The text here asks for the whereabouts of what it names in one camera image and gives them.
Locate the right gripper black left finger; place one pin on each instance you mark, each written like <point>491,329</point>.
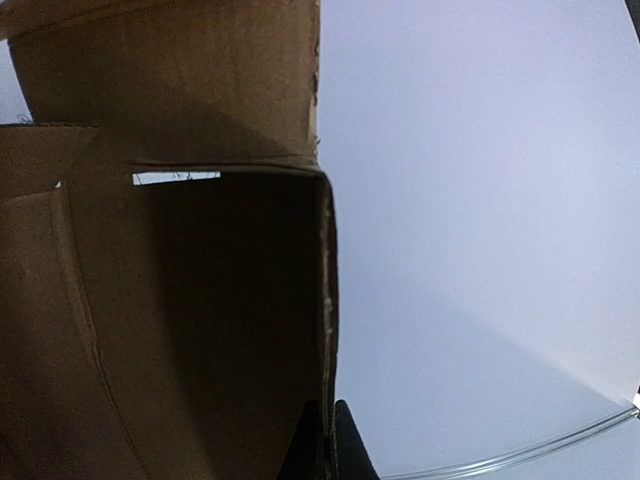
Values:
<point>305,459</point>

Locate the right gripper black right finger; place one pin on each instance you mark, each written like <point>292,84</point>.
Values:
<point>350,459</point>

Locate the brown cardboard box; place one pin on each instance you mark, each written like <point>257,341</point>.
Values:
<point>168,240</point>

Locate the right aluminium frame post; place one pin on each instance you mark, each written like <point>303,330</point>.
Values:
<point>526,454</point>

